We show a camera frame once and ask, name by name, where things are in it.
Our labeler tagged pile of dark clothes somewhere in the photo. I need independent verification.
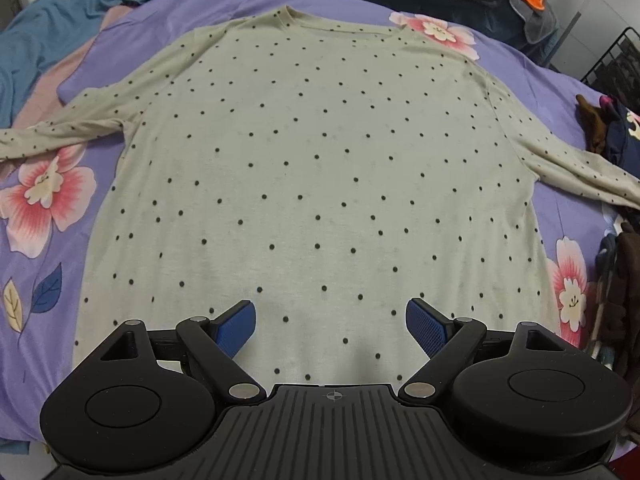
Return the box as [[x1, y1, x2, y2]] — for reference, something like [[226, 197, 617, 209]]
[[594, 220, 640, 378]]

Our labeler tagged black wire rack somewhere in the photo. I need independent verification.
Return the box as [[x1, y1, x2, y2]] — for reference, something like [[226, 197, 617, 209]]
[[580, 29, 640, 103]]

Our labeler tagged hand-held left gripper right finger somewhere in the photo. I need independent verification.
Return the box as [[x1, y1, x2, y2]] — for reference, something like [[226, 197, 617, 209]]
[[398, 297, 569, 404]]

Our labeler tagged grey polka dot long-sleeve shirt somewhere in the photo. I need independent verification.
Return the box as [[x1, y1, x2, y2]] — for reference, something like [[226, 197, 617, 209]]
[[0, 5, 640, 397]]

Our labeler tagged grey cloth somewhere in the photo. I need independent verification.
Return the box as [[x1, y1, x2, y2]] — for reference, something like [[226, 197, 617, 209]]
[[449, 0, 560, 44]]

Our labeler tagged brown garment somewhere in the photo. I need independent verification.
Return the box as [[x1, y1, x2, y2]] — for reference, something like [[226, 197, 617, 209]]
[[575, 94, 612, 156]]

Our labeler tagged pink cloth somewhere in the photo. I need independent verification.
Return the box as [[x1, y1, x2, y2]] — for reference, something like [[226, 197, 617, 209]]
[[10, 2, 146, 128]]

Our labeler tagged blue cloth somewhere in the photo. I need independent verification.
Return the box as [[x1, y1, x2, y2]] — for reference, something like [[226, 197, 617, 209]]
[[0, 0, 168, 128]]

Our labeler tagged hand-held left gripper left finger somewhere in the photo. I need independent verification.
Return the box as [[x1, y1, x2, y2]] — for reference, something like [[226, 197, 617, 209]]
[[99, 299, 267, 404]]

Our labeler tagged purple floral bed sheet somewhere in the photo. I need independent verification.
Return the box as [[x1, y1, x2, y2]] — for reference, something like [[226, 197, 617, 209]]
[[0, 0, 640, 446]]

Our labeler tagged navy printed garment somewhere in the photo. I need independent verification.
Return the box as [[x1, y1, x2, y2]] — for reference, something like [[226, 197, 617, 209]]
[[599, 96, 640, 178]]

